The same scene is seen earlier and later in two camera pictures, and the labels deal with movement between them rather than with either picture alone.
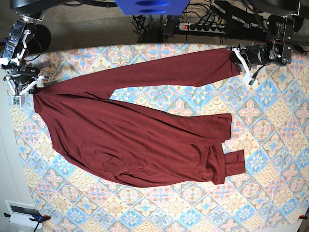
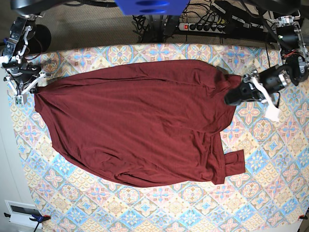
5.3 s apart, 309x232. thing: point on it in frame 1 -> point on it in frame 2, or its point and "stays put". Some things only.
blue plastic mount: [152, 7] stays put
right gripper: [255, 54] -> [268, 80]
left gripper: [22, 77] stays put
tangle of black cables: [156, 28] stays put
